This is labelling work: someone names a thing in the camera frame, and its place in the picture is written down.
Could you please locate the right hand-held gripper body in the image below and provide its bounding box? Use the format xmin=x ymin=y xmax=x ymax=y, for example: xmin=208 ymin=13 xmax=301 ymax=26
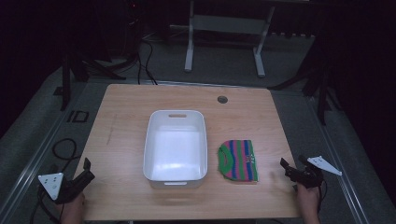
xmin=292 ymin=155 xmax=343 ymax=189

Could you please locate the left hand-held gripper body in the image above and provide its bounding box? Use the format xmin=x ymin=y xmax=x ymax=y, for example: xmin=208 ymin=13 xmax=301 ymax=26
xmin=37 ymin=172 xmax=89 ymax=205

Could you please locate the striped knitted cloth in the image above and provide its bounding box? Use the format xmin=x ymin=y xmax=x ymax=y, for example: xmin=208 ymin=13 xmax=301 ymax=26
xmin=217 ymin=139 xmax=260 ymax=184

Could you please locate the white plastic bin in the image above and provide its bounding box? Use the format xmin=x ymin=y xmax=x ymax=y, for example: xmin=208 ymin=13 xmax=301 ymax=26
xmin=142 ymin=109 xmax=209 ymax=189

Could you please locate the person's left hand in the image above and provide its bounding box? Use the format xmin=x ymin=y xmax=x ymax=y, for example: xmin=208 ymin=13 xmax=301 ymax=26
xmin=54 ymin=191 xmax=86 ymax=224

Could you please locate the person's right hand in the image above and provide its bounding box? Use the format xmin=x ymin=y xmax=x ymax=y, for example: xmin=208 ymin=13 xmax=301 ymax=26
xmin=295 ymin=182 xmax=321 ymax=224

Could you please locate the black tripod stand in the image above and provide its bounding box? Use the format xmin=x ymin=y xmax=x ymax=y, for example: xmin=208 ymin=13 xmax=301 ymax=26
xmin=267 ymin=36 xmax=344 ymax=127
xmin=52 ymin=40 xmax=127 ymax=112

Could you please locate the black cable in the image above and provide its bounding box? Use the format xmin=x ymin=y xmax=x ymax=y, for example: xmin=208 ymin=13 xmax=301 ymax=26
xmin=51 ymin=137 xmax=82 ymax=172
xmin=29 ymin=185 xmax=64 ymax=224
xmin=136 ymin=38 xmax=159 ymax=86

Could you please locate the white metal table frame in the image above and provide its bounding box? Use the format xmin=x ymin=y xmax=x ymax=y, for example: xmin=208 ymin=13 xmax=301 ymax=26
xmin=184 ymin=0 xmax=276 ymax=78

